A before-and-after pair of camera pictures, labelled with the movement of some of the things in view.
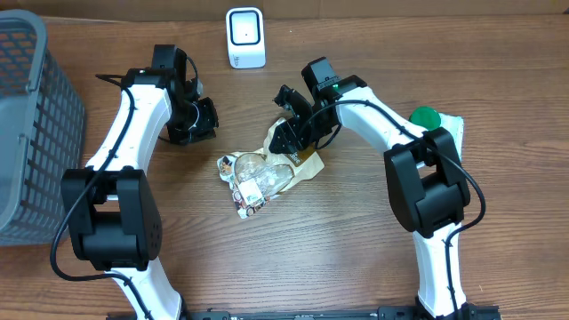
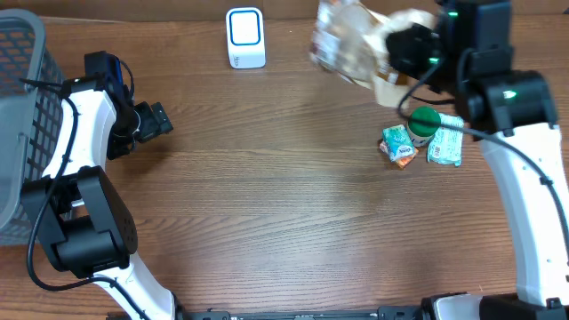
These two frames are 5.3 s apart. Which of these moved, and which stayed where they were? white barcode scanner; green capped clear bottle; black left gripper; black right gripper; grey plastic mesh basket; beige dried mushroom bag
Moved: beige dried mushroom bag; black left gripper; black right gripper
Stayed: white barcode scanner; green capped clear bottle; grey plastic mesh basket
